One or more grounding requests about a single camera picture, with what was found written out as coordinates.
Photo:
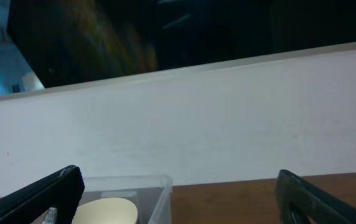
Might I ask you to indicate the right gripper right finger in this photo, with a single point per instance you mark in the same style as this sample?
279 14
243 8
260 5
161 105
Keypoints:
300 202

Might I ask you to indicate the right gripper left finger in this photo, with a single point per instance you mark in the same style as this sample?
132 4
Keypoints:
61 190

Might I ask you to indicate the beige large bowl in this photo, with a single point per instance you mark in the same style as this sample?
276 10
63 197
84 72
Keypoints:
107 211

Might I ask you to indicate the clear plastic storage container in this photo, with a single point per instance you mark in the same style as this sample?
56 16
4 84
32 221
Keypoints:
151 194

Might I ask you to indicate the dark window above wall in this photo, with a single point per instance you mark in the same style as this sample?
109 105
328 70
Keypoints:
49 43

